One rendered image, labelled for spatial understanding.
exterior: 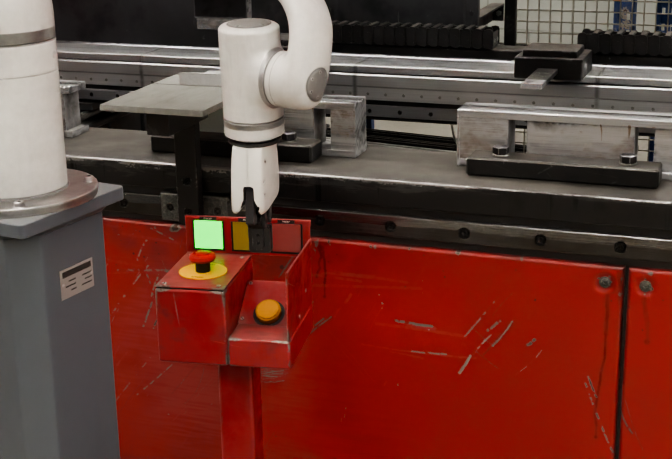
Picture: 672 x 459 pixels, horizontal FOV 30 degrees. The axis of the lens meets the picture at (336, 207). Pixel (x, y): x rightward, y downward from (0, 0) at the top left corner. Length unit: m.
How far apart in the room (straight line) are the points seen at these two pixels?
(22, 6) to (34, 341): 0.38
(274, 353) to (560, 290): 0.46
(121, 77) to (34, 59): 1.15
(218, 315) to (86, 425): 0.34
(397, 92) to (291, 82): 0.72
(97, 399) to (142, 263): 0.67
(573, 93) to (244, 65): 0.78
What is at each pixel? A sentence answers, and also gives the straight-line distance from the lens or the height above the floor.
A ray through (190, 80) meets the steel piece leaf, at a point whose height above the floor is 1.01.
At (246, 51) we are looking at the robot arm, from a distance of 1.69.
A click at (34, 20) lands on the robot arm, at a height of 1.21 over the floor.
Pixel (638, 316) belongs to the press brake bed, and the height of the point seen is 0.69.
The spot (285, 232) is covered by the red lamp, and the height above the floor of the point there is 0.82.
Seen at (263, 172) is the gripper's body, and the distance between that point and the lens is 1.73.
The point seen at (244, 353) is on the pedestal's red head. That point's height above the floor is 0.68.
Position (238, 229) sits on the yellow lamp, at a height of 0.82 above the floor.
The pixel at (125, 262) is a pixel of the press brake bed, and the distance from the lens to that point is 2.23.
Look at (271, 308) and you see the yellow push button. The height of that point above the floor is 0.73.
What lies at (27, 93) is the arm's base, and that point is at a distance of 1.44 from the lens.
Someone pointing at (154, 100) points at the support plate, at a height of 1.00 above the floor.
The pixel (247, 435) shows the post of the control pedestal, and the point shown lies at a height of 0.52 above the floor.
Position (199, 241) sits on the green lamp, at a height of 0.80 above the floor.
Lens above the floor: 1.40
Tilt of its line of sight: 17 degrees down
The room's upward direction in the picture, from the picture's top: 1 degrees counter-clockwise
